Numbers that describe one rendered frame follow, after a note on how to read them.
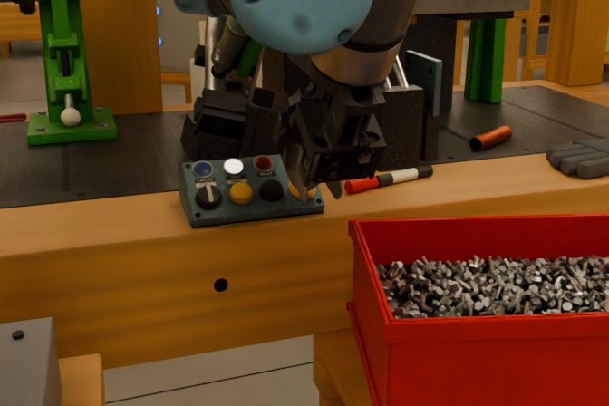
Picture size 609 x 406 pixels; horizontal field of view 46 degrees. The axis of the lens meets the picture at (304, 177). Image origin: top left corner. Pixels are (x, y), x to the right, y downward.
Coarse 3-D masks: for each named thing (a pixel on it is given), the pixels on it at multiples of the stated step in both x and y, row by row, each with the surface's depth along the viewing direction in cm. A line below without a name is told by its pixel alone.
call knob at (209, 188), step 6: (204, 186) 78; (210, 186) 78; (198, 192) 77; (204, 192) 77; (210, 192) 77; (216, 192) 78; (198, 198) 77; (204, 198) 77; (210, 198) 77; (216, 198) 77; (204, 204) 77; (210, 204) 77; (216, 204) 77
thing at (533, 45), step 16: (528, 16) 567; (528, 32) 569; (544, 32) 624; (608, 32) 594; (528, 48) 571; (544, 48) 581; (608, 48) 600; (528, 64) 573; (544, 64) 576; (608, 64) 655; (528, 80) 580
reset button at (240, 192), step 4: (236, 184) 79; (240, 184) 79; (244, 184) 79; (232, 188) 78; (236, 188) 78; (240, 188) 78; (244, 188) 78; (248, 188) 79; (232, 192) 78; (236, 192) 78; (240, 192) 78; (244, 192) 78; (248, 192) 78; (232, 196) 78; (236, 196) 78; (240, 196) 78; (244, 196) 78; (248, 196) 78; (236, 200) 78; (240, 200) 78; (244, 200) 78; (248, 200) 79
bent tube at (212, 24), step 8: (208, 16) 108; (224, 16) 108; (208, 24) 107; (216, 24) 107; (224, 24) 108; (208, 32) 107; (216, 32) 106; (208, 40) 106; (216, 40) 106; (208, 48) 105; (208, 56) 104; (208, 64) 103; (208, 72) 102; (208, 80) 102; (216, 80) 101; (224, 80) 102; (208, 88) 101; (216, 88) 101; (224, 88) 102
